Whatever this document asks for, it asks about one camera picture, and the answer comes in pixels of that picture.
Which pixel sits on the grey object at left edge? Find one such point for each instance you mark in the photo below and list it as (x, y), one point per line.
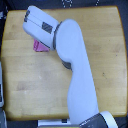
(1, 88)

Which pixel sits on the pink square cloth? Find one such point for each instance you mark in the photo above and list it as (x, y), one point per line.
(39, 47)

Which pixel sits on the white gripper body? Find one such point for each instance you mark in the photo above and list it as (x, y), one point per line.
(41, 26)

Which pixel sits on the white box at bottom edge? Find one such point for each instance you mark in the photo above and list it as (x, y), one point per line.
(53, 122)

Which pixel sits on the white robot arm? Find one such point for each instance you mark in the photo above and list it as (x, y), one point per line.
(67, 39)

